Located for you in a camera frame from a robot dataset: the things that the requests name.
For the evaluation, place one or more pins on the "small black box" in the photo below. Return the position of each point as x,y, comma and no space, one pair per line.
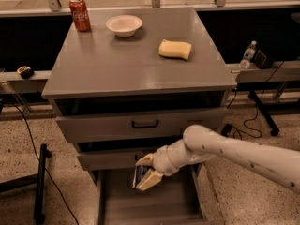
262,61

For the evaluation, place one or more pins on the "red cola can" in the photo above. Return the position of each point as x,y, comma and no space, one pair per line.
80,15

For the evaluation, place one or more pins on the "white paper bowl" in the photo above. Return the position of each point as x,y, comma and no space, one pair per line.
124,26

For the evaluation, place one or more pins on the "grey top drawer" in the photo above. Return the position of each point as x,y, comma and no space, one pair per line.
137,125

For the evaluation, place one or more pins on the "yellow sponge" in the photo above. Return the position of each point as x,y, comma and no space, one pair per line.
174,49

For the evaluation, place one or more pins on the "grey drawer cabinet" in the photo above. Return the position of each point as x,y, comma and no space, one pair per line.
99,73

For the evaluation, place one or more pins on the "clear water bottle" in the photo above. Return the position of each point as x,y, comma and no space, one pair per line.
248,55

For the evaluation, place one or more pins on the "black stand leg right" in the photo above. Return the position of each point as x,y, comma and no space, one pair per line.
274,128

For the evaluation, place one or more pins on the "tape measure on ledge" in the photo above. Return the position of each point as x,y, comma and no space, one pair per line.
25,72

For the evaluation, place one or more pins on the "grey open bottom drawer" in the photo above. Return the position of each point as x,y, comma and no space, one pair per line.
174,201

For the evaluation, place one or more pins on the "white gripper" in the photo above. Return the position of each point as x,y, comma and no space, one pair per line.
161,162

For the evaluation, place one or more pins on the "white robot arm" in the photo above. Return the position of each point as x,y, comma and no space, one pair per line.
200,143

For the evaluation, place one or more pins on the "grey middle drawer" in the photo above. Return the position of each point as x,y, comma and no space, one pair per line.
126,158

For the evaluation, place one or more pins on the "black metal stand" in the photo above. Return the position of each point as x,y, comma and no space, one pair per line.
38,179

